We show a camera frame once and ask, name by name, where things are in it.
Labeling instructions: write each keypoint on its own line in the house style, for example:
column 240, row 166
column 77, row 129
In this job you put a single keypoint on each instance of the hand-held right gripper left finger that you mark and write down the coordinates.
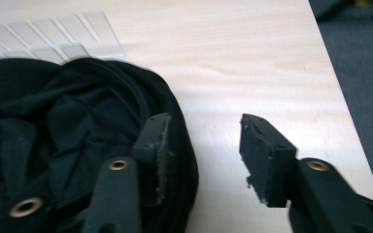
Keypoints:
column 150, row 152

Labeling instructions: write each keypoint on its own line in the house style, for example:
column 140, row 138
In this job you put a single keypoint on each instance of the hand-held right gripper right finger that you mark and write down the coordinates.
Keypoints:
column 265, row 158

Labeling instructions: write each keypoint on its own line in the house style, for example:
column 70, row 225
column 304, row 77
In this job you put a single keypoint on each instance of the black cloth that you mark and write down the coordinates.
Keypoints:
column 61, row 129

